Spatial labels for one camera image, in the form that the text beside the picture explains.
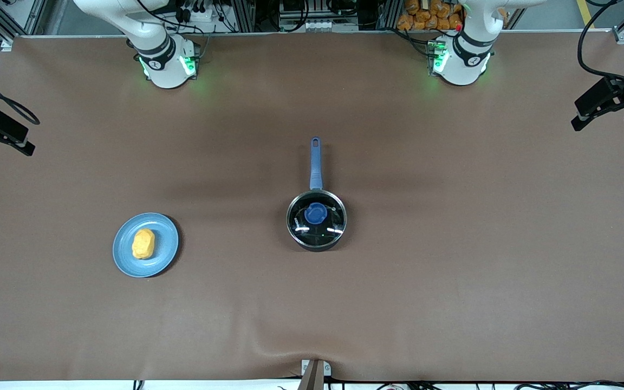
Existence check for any yellow potato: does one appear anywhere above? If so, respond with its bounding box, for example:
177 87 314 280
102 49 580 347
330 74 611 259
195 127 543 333
132 228 156 260

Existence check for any glass lid with blue knob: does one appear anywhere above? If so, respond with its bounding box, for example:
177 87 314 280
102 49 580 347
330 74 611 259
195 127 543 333
287 191 347 248

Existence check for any bag of orange snacks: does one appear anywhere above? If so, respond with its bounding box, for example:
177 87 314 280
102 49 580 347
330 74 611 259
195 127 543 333
397 0 464 31

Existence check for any blue round plate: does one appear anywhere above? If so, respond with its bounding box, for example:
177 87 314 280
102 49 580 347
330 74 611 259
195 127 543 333
112 212 180 278

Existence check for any brown table cover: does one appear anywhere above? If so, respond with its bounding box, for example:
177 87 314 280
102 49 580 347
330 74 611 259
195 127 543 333
0 30 624 382

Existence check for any white power strip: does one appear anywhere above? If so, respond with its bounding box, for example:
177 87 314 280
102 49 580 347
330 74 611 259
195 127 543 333
300 20 345 31

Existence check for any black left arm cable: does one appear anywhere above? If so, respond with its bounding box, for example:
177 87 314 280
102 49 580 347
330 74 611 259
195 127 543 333
577 0 624 93

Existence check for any black pot with blue handle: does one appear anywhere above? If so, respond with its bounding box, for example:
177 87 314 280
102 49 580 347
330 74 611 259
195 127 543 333
286 136 348 253

